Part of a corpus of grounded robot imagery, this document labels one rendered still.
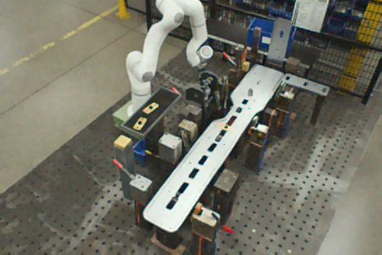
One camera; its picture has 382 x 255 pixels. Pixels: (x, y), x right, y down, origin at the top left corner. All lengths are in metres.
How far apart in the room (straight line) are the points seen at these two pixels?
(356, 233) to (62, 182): 2.09
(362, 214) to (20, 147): 2.85
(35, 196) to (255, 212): 1.23
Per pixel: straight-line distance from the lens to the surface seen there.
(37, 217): 2.30
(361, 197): 3.40
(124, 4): 5.20
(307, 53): 2.84
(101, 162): 2.44
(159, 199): 1.87
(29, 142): 3.71
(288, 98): 2.40
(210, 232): 1.77
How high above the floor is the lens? 2.54
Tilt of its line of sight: 43 degrees down
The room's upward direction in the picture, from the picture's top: 1 degrees clockwise
